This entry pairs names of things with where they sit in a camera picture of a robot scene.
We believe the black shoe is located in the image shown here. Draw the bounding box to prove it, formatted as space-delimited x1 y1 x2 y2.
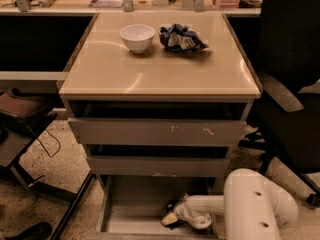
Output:
1 222 52 240

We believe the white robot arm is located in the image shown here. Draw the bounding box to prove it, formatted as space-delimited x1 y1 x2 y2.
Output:
161 168 298 240

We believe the black office chair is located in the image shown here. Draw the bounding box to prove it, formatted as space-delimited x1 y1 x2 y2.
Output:
239 0 320 207

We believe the open bottom drawer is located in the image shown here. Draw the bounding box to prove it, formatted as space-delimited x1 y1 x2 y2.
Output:
87 176 221 240

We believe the white ceramic bowl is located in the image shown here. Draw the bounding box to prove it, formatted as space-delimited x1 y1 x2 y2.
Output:
120 24 155 53

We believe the crumpled blue chip bag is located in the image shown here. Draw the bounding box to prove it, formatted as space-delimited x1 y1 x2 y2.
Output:
159 23 208 53

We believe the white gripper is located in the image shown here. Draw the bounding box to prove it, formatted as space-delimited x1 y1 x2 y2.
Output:
161 193 212 229

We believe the beige drawer cabinet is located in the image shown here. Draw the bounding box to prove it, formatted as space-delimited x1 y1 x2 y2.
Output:
55 10 264 182

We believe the thin black cable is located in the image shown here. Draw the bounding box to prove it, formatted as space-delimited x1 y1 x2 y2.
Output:
25 123 62 159

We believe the middle drawer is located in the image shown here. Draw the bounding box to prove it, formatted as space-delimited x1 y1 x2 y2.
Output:
87 156 229 177

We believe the black metal table leg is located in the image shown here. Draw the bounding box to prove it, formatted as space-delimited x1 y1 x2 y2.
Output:
50 172 94 240

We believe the top drawer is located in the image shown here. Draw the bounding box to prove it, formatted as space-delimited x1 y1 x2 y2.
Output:
68 118 246 147

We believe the dark brown stool chair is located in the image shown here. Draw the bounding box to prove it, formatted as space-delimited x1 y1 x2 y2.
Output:
0 88 76 202

